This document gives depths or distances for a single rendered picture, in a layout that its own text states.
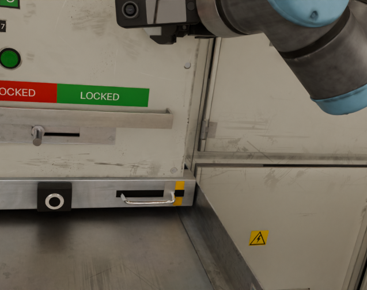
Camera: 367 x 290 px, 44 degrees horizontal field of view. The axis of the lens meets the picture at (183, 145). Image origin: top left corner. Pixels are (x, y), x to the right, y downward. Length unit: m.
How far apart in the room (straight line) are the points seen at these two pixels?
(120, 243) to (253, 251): 0.75
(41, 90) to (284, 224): 0.94
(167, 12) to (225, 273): 0.43
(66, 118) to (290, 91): 0.71
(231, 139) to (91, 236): 0.58
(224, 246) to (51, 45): 0.44
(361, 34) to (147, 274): 0.47
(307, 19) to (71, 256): 0.53
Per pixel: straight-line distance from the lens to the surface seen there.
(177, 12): 0.63
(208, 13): 0.57
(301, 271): 1.65
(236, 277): 0.74
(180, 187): 0.89
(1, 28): 0.79
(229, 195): 1.35
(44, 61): 0.79
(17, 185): 0.86
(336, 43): 0.52
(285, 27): 0.50
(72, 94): 0.81
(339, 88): 0.55
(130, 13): 0.63
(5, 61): 0.79
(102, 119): 0.78
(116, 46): 0.79
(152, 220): 0.90
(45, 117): 0.78
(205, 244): 0.84
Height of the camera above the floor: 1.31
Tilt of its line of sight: 21 degrees down
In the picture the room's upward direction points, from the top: 8 degrees clockwise
